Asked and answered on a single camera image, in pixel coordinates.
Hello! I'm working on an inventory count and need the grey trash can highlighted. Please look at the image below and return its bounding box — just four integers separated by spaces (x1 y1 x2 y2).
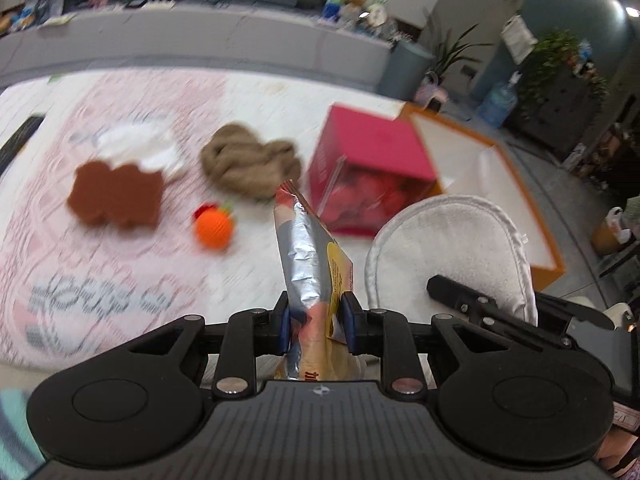
380 40 435 101

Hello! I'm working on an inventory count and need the brown fuzzy scarf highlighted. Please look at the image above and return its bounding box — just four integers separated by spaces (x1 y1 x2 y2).
200 122 303 201

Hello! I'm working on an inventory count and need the orange cardboard box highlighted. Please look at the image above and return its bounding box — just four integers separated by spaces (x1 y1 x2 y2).
397 102 566 291

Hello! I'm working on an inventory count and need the green bushy pothos plant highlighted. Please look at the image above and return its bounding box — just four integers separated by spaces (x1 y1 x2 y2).
520 30 608 111

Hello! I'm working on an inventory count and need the grey stone television console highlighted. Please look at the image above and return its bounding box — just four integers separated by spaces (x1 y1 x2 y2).
0 7 393 93

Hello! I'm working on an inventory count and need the teal patterned cloth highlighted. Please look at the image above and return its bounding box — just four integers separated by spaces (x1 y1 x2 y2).
0 387 46 480

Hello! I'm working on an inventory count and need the white hanging bag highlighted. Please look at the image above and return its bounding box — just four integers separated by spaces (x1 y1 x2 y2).
501 14 538 63

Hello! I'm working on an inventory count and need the white cloth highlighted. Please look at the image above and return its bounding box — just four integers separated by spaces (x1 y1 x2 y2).
97 122 183 177

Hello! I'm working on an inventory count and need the tall leafy floor plant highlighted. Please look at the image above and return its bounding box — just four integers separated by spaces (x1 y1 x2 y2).
425 15 493 86

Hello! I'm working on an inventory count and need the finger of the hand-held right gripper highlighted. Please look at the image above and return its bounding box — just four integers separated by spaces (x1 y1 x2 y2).
426 275 571 351

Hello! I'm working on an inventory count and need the white satin-edged pad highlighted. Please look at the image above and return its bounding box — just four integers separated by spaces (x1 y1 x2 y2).
364 195 539 391

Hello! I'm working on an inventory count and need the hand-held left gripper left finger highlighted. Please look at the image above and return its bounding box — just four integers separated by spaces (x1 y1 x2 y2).
125 292 292 397

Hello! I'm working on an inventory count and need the dark drawer cabinet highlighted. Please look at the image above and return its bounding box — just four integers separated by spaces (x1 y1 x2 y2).
520 60 616 151

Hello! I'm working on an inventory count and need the foil snack packet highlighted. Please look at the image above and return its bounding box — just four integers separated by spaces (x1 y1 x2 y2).
274 180 368 383

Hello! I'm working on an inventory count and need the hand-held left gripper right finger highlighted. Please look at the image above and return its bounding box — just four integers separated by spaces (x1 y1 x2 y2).
341 291 514 397

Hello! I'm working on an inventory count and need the pink white lace bedspread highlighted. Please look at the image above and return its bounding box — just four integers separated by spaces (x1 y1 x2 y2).
0 71 446 376

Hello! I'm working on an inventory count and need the brown sponge block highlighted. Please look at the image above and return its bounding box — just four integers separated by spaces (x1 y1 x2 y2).
67 160 163 229

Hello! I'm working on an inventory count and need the red storage box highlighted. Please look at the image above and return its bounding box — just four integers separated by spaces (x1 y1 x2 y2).
306 103 441 237

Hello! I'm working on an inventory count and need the black remote control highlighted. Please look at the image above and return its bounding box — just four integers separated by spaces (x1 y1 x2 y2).
0 115 47 173

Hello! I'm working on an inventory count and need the pile of pink puffs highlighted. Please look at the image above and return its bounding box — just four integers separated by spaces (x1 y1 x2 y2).
330 165 431 233

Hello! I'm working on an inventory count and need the orange crochet ball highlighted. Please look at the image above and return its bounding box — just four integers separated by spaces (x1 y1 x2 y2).
195 207 236 251

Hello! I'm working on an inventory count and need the blue water bottle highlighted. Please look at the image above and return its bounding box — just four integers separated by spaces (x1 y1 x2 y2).
477 72 519 128

